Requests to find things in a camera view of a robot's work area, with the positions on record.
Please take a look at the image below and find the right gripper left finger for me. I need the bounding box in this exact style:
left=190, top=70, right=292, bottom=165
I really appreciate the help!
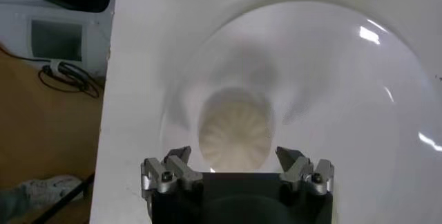
left=140, top=145, right=204, bottom=200

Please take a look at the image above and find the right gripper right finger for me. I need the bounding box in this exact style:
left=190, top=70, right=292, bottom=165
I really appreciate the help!
left=275, top=145, right=336, bottom=196

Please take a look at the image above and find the white steamed baozi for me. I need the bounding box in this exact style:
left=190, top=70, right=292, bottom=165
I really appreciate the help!
left=197, top=86, right=276, bottom=174

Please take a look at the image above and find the white round plate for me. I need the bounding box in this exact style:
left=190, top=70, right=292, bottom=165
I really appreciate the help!
left=160, top=0, right=442, bottom=224

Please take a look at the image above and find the grey crumpled cloth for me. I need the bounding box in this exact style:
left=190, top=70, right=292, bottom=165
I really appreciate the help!
left=0, top=175, right=84, bottom=214

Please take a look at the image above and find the white device with grey panel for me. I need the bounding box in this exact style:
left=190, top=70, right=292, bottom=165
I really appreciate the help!
left=0, top=0, right=113, bottom=78

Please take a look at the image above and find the black cable bundle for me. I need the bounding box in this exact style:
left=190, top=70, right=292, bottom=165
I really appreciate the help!
left=37, top=59, right=105, bottom=100

